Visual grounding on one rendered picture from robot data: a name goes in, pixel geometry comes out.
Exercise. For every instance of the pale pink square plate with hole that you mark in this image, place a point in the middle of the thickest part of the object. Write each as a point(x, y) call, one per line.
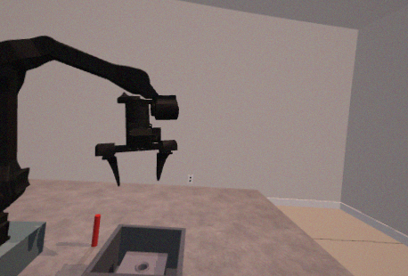
point(147, 263)

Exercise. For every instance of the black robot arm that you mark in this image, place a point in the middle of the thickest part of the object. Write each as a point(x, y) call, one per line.
point(17, 56)

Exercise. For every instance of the red peg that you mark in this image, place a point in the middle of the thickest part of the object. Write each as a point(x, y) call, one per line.
point(95, 236)

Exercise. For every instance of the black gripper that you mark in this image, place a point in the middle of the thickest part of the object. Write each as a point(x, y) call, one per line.
point(107, 150)

